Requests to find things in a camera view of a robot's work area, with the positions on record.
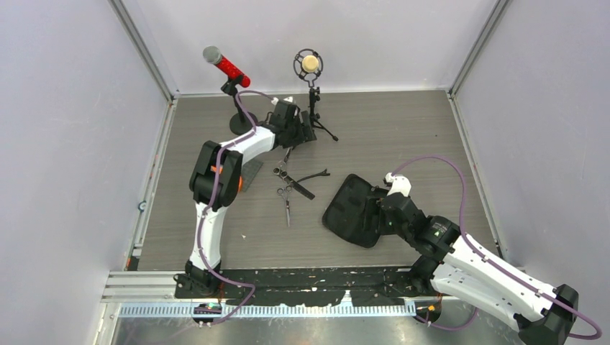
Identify black tool pouch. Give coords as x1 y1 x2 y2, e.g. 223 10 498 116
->
322 174 388 248

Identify black comb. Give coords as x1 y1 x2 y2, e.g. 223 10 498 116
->
280 172 315 200

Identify silver thinning scissors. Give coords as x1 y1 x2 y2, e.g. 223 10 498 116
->
276 185 292 227

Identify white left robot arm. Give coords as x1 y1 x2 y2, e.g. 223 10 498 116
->
176 98 318 298

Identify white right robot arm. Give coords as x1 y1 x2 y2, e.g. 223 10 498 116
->
377 193 579 344

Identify silver hair scissors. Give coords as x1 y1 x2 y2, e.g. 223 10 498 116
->
273 147 293 179

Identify black tripod microphone stand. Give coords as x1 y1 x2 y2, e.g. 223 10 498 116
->
309 87 339 142

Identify black round-base microphone stand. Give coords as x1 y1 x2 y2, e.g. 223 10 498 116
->
221 76 258 136

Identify beige condenser microphone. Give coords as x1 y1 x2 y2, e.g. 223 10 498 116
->
293 48 324 80

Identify red handheld microphone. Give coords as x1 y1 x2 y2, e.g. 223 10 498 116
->
202 45 251 88

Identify grey studded base plate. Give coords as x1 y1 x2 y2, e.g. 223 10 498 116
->
241 159 264 192

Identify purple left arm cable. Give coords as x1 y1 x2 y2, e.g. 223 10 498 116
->
195 90 282 327

